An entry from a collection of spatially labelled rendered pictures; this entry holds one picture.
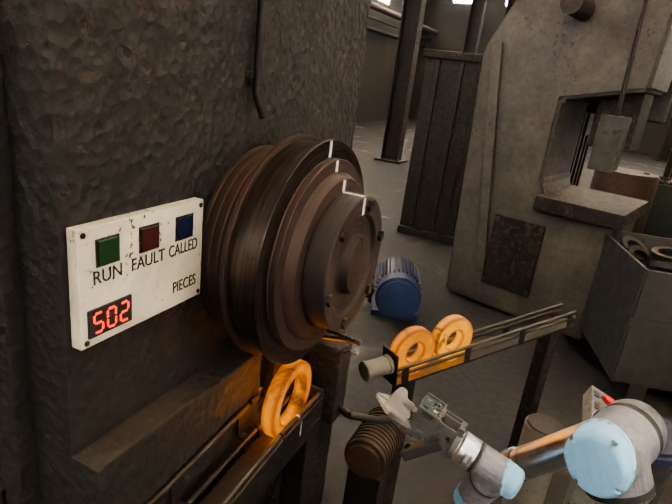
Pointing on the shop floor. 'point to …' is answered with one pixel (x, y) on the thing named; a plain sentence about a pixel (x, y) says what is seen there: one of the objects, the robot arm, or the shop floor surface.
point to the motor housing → (370, 460)
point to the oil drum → (641, 189)
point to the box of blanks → (632, 313)
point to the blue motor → (396, 290)
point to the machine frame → (76, 372)
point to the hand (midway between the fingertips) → (379, 399)
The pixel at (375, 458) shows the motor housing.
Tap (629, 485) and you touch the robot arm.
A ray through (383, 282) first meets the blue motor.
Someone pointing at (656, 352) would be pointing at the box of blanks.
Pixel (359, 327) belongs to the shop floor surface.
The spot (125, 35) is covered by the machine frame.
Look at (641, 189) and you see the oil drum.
